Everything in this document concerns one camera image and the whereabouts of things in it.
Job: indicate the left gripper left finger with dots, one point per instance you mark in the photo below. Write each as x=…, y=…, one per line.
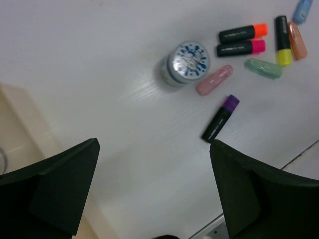
x=46, y=200

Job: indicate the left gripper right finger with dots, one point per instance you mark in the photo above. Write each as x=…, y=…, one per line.
x=260, y=201

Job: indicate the purple capped black highlighter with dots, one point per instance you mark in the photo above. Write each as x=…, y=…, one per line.
x=220, y=119

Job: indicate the wooden divided tray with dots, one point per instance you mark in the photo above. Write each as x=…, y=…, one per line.
x=25, y=137

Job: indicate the pastel green correction tape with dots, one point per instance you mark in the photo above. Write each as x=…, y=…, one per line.
x=264, y=68

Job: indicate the pastel pink correction tape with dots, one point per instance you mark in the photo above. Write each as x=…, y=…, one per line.
x=215, y=79

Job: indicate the yellow capped black highlighter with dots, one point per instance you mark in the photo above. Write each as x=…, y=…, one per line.
x=284, y=53

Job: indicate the pink capped black highlighter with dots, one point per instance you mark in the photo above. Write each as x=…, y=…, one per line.
x=246, y=47

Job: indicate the orange capped black highlighter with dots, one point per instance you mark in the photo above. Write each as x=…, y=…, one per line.
x=243, y=33

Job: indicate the pastel blue correction tape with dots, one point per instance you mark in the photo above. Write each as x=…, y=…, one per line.
x=302, y=11

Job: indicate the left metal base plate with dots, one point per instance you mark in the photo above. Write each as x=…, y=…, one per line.
x=216, y=229

